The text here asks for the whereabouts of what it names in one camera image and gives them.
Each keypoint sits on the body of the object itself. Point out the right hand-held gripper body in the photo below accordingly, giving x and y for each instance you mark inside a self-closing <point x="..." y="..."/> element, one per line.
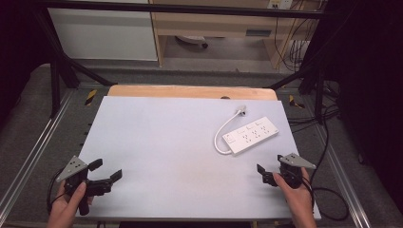
<point x="293" y="172"/>

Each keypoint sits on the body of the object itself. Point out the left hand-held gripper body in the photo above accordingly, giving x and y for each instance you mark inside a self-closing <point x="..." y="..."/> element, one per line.
<point x="72" y="167"/>

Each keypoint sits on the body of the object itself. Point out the person's right hand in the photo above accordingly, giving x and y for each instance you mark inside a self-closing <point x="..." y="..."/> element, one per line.
<point x="297" y="199"/>

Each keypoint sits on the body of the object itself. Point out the person's left hand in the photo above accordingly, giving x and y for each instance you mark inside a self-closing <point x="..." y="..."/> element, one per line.
<point x="65" y="210"/>

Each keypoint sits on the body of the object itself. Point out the white power strip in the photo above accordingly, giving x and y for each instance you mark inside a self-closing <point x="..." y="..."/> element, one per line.
<point x="253" y="134"/>

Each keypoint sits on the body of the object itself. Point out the light grey table board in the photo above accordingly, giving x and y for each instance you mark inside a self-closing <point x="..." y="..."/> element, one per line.
<point x="164" y="158"/>

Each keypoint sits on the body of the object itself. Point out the yellow black tape marker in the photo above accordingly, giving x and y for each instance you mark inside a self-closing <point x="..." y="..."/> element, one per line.
<point x="295" y="102"/>
<point x="90" y="97"/>

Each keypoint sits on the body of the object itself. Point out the white plug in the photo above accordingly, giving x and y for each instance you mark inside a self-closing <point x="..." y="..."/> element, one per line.
<point x="241" y="110"/>

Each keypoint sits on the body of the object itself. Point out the wooden table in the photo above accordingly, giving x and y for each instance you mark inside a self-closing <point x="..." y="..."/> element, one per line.
<point x="190" y="91"/>

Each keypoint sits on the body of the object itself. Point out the dark curtain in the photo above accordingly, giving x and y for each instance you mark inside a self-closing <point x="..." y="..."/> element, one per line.
<point x="370" y="79"/>
<point x="19" y="47"/>

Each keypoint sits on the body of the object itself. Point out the white cabinet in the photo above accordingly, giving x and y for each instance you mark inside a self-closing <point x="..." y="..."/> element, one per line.
<point x="101" y="34"/>

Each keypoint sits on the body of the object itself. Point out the office chair base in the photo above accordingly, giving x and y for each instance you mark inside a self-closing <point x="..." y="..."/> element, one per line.
<point x="191" y="39"/>

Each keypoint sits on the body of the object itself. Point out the wooden desk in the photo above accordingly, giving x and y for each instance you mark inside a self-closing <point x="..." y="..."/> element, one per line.
<point x="206" y="22"/>

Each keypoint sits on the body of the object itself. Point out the aluminium rail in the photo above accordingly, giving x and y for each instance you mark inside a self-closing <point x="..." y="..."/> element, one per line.
<point x="343" y="186"/>
<point x="34" y="148"/>

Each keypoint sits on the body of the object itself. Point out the white wall socket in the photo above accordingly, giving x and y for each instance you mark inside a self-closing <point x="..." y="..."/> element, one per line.
<point x="280" y="3"/>

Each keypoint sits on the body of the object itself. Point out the black metal frame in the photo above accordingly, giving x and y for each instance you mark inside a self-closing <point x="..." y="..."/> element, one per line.
<point x="190" y="8"/>

